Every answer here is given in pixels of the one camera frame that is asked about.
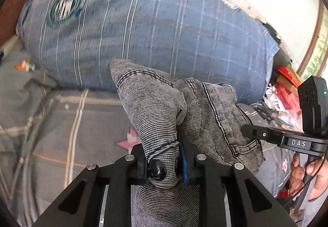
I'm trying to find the pile of white plastic wrappers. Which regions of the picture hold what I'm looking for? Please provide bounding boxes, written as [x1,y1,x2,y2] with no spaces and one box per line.
[263,83,303,130]

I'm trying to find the grey striped pants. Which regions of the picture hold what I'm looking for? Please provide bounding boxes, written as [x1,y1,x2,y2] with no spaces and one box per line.
[109,58,265,227]

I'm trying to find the red box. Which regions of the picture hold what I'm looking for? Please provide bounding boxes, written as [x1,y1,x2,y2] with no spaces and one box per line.
[277,65,305,115]

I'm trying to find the blue plaid pillow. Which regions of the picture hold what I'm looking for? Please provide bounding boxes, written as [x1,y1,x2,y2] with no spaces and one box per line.
[17,0,280,104]

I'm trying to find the brown headboard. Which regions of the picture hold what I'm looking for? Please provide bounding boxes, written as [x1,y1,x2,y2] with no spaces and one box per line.
[0,0,47,47]

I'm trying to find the black cable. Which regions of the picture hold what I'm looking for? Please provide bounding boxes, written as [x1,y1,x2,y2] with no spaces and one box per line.
[278,145,328,209]

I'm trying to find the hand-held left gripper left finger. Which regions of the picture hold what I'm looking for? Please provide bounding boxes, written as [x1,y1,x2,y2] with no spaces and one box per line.
[33,143,148,227]

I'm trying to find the framed bamboo painting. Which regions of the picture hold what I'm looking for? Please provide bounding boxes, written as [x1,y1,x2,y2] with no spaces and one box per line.
[297,0,328,82]

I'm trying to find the person's right hand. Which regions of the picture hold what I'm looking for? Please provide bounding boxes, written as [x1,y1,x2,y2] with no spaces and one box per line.
[289,152,328,202]

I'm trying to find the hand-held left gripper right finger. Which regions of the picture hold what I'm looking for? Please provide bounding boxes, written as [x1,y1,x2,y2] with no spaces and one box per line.
[177,130,296,227]

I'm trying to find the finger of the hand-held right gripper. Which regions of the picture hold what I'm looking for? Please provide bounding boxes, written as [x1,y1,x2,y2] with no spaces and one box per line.
[241,124,284,144]

